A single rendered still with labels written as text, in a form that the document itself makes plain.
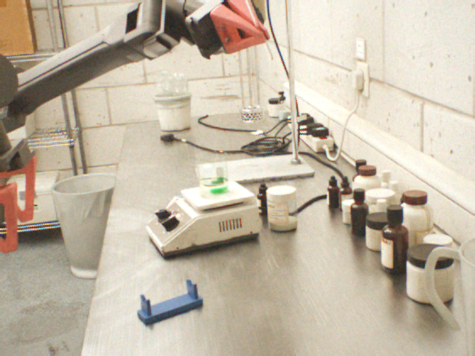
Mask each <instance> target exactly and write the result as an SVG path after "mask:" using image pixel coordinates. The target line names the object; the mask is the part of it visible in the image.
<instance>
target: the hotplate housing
mask: <svg viewBox="0 0 475 356"><path fill-rule="evenodd" d="M176 203H178V204H179V205H180V206H181V207H182V209H184V210H185V211H186V212H187V213H188V215H189V216H191V217H192V219H191V220H189V221H188V222H187V223H186V224H185V225H184V226H183V227H182V228H180V229H179V230H177V231H176V233H175V234H172V235H171V236H170V237H169V238H168V239H167V240H166V241H163V243H162V242H161V241H160V240H159V239H158V237H157V236H156V234H154V233H153V231H152V230H151V228H150V227H149V226H147V227H146V232H147V233H148V235H149V237H150V238H151V241H153V242H154V244H155V245H156V247H157V249H158V250H159V251H160V252H161V253H162V254H163V256H164V257H166V256H170V255H173V254H177V253H187V252H190V251H194V250H197V249H200V248H206V247H213V246H218V245H221V244H225V243H229V242H235V241H237V240H245V239H249V238H252V237H256V236H259V233H258V232H259V231H260V218H259V208H258V205H257V204H256V203H253V202H252V201H250V200H249V201H246V202H242V203H231V204H227V205H223V206H219V207H215V208H212V209H195V208H194V206H192V204H190V203H189V202H188V201H187V200H186V199H185V198H184V197H182V198H180V199H178V200H176Z"/></svg>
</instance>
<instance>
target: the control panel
mask: <svg viewBox="0 0 475 356"><path fill-rule="evenodd" d="M166 210H170V211H171V216H172V215H175V216H177V215H178V214H179V215H180V216H177V218H178V219H179V220H180V223H179V225H178V226H177V227H176V228H175V229H173V230H172V231H166V230H165V228H164V227H163V226H162V225H161V222H158V217H157V216H156V217H155V218H154V219H153V220H151V222H149V223H148V226H149V227H150V228H151V230H152V231H153V233H154V234H156V236H157V237H158V239H159V240H160V241H161V242H162V243H163V241H166V240H167V239H168V238H169V237H170V236H171V235H172V234H175V233H176V231H177V230H179V229H180V228H182V227H183V226H184V225H185V224H186V223H187V222H188V221H189V220H191V219H192V217H191V216H189V215H188V213H187V212H186V211H185V210H184V209H182V207H181V206H180V205H179V204H178V203H176V202H174V203H173V204H171V205H170V207H169V208H167V209H166ZM175 211H176V214H174V212H175Z"/></svg>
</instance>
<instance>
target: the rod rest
mask: <svg viewBox="0 0 475 356"><path fill-rule="evenodd" d="M140 301H141V306H142V309H138V310H137V316H138V317H139V318H140V319H141V320H142V322H144V323H145V324H148V323H150V322H155V321H156V320H161V319H163V318H164V317H167V316H169V315H174V314H177V313H180V312H182V311H184V310H187V309H192V308H194V307H197V306H199V305H200V304H203V298H202V297H200V296H199V295H198V288H197V284H195V283H194V284H193V283H192V281H191V280H190V279H189V278H188V279H187V293H186V294H183V295H181V296H179V297H174V298H171V299H169V300H166V301H164V302H162V303H156V304H153V305H150V299H149V298H148V299H146V298H145V297H144V295H143V294H141V295H140Z"/></svg>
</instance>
